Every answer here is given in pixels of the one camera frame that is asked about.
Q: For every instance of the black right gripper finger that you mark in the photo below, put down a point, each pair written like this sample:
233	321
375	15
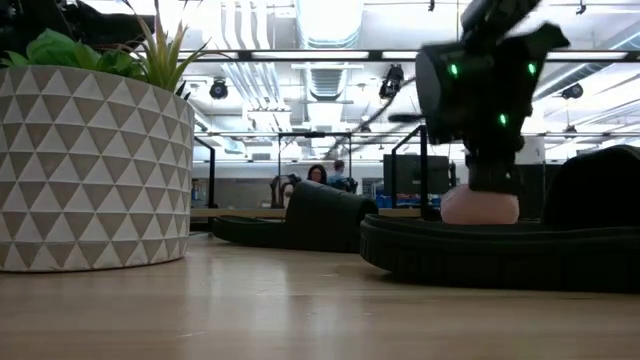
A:
481	177
507	177

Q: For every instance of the pink slide sandal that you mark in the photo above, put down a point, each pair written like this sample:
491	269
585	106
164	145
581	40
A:
475	210

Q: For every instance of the black slide sandal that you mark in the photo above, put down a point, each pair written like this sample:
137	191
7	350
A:
325	215
500	255

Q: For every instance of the black background robot arm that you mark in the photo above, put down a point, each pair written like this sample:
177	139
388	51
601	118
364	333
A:
350	185
280	192

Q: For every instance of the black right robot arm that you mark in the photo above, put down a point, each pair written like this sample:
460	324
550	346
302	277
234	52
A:
492	17

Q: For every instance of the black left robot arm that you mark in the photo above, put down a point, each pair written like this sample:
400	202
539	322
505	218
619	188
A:
30	20

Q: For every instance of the black monitor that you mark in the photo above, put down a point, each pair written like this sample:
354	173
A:
415	175

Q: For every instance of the blue storage bins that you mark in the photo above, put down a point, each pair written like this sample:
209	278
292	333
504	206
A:
400	201

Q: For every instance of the black overhead beam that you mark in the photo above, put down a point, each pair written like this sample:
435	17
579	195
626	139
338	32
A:
375	55

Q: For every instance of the seated person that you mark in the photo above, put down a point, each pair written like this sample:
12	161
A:
317	174

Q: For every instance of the white grey triangle-patterned planter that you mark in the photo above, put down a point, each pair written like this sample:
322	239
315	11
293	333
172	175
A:
90	170

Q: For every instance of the green broad-leaf plant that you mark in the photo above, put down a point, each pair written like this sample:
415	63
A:
55	50

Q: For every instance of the black metal frame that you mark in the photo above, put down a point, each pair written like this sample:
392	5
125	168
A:
424	170
315	134

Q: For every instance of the silver ventilation duct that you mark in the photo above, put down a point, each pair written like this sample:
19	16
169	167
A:
330	22

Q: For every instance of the black metal post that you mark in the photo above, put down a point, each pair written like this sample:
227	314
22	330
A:
212	180

